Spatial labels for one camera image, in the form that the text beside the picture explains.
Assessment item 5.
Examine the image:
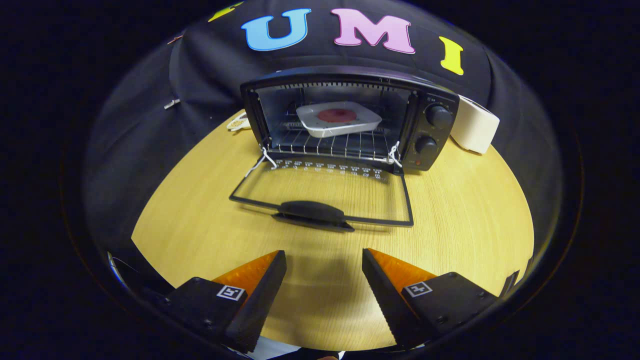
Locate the black toaster oven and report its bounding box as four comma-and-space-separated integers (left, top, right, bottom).
229, 65, 461, 234

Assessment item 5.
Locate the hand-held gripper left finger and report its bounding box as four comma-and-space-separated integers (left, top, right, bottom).
159, 250, 288, 354

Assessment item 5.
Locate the pink ham slice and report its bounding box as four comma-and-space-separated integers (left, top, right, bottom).
316, 108, 359, 124

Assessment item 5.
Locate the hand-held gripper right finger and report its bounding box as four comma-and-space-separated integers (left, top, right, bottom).
362, 247, 499, 350

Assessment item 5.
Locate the black backdrop cloth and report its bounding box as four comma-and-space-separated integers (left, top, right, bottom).
85, 0, 563, 281

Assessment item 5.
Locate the white bread toaster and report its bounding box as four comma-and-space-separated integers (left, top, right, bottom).
450, 94, 501, 155

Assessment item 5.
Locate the white square plate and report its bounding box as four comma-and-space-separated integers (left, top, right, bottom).
296, 101, 383, 139

